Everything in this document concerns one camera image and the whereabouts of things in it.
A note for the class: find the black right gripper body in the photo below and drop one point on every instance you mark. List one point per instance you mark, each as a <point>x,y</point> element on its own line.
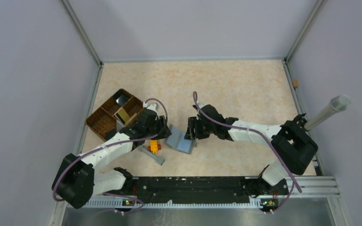
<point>202,130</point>

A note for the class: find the small wooden block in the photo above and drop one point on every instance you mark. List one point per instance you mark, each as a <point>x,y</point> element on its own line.
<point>294,83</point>

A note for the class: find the grey card holder wallet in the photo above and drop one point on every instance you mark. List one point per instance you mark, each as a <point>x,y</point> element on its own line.
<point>178,142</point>

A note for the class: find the black clamp bracket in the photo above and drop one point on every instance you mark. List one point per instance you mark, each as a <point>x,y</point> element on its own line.
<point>300,120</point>

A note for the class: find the grey plastic toy bolt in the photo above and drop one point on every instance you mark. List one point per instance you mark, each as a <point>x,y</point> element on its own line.
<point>158,159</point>

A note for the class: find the silver metal tube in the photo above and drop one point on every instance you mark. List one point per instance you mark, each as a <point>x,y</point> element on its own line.
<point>336,105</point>

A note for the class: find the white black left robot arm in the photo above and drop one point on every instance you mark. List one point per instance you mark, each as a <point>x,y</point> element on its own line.
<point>79,177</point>

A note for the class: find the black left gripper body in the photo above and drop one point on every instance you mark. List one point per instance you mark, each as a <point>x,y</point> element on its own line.
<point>158,127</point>

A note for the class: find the brown woven divided basket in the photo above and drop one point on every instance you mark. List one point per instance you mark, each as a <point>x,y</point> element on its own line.
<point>102,121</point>

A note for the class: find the black shiny credit card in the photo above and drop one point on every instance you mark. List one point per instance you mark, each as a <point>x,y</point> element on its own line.
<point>120,98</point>

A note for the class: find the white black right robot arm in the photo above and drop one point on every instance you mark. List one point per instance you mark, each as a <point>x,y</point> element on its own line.
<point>292,146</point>

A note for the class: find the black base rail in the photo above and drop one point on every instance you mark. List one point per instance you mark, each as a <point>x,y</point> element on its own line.
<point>200,190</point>

